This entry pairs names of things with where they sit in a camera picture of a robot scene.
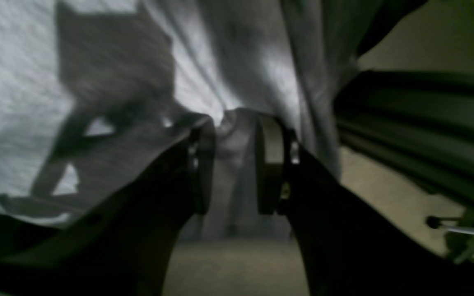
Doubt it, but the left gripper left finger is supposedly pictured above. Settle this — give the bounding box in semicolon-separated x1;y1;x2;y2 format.
0;118;216;296

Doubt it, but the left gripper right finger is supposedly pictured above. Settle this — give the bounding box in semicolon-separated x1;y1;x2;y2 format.
256;116;474;296

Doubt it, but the grey t-shirt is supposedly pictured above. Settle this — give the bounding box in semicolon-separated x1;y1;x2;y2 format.
0;0;425;241

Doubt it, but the aluminium frame rail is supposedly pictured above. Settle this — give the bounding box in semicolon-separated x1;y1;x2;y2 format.
334;71;474;207

